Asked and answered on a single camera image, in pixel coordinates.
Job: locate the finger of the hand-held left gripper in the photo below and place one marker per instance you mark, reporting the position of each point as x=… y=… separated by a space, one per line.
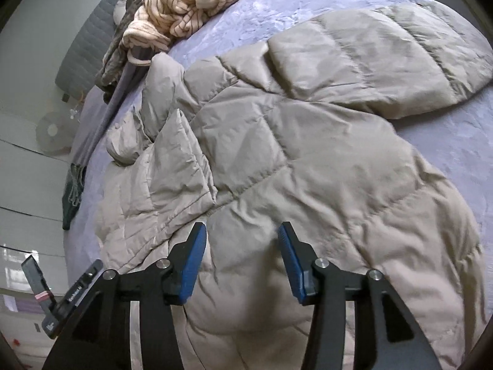
x=35 y=277
x=79 y=287

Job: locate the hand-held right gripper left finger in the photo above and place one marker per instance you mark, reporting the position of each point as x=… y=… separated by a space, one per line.
x=191 y=266

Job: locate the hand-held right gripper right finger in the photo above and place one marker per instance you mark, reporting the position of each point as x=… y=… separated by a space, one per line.
x=292 y=266

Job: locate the beige puffer jacket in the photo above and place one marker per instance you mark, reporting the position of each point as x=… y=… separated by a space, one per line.
x=308 y=169

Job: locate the dark green cloth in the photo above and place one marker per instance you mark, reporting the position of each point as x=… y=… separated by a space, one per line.
x=71 y=204

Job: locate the white round fan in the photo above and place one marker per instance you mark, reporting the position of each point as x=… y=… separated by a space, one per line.
x=54 y=131

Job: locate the brown-grey garment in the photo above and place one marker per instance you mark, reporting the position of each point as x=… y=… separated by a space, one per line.
x=121 y=50

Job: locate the grey quilted headboard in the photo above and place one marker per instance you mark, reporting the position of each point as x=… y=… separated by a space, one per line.
x=90 y=38

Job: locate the lavender fluffy bed blanket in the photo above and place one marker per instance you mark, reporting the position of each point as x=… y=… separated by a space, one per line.
x=289 y=11

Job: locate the cream striped garment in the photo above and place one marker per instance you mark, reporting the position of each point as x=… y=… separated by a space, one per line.
x=192 y=4

